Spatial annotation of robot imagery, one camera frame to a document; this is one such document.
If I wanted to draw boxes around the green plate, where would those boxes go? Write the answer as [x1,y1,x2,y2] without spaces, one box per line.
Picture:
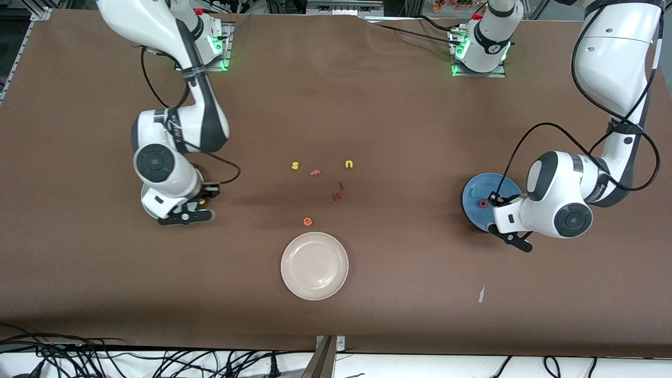
[141,162,206,222]

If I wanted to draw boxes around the blue plate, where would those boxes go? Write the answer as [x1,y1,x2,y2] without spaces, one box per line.
[462,173,524,233]

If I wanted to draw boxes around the beige plate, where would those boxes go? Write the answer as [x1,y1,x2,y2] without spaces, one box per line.
[280,232,349,301]

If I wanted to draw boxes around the brown paper table cover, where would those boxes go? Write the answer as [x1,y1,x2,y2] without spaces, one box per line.
[0,8,672,359]

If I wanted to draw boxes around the grey metal beam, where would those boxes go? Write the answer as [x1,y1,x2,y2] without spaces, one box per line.
[301,336,337,378]

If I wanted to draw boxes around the orange flowers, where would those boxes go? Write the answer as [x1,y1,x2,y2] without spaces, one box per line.
[433,0,474,13]

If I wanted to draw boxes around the grey metal box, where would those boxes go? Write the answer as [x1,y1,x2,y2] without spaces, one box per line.
[307,0,384,17]

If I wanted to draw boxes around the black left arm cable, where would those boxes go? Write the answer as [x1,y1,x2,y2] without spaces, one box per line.
[503,4,662,199]

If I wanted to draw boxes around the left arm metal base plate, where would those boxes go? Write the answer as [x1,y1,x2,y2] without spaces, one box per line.
[450,27,508,79]

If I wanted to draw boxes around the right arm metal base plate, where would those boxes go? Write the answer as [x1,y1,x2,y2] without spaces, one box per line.
[174,22,233,72]

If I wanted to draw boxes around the small metal bracket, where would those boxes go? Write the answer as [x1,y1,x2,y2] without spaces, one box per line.
[315,335,347,354]

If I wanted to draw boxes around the thin black base cable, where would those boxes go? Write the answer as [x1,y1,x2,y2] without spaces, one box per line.
[417,15,460,34]
[374,23,455,41]

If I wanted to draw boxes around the grey aluminium rail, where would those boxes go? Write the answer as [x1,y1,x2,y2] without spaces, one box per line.
[0,21,32,101]

